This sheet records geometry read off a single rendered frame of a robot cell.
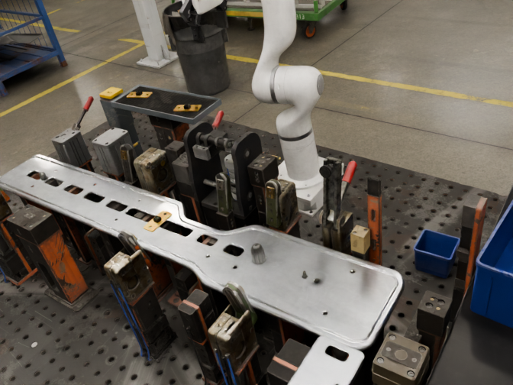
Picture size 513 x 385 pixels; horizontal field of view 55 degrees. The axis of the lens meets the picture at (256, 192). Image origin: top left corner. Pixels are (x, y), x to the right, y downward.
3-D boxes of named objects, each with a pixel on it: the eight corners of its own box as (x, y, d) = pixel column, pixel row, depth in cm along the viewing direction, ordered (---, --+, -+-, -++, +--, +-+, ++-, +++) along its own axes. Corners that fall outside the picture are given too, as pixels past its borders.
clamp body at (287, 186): (272, 291, 150) (253, 194, 128) (291, 266, 157) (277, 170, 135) (298, 302, 145) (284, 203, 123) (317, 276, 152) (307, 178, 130)
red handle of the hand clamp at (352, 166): (321, 218, 117) (344, 158, 120) (324, 221, 119) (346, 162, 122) (337, 222, 115) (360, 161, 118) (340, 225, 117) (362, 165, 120)
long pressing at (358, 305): (-15, 189, 167) (-18, 185, 166) (40, 153, 181) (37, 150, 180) (366, 357, 95) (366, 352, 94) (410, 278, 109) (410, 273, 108)
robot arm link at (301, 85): (285, 121, 177) (271, 59, 163) (335, 121, 169) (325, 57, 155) (272, 140, 170) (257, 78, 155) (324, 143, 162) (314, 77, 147)
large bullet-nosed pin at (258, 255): (251, 266, 120) (246, 246, 116) (258, 257, 121) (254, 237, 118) (262, 270, 118) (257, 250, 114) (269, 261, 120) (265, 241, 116)
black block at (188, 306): (194, 385, 129) (165, 312, 111) (219, 354, 135) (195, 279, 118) (218, 399, 124) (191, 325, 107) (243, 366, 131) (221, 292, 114)
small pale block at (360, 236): (355, 334, 133) (349, 233, 112) (360, 325, 135) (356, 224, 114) (366, 339, 131) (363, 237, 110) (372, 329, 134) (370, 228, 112)
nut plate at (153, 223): (152, 232, 133) (151, 228, 132) (142, 228, 135) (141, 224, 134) (172, 214, 138) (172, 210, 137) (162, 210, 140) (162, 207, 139)
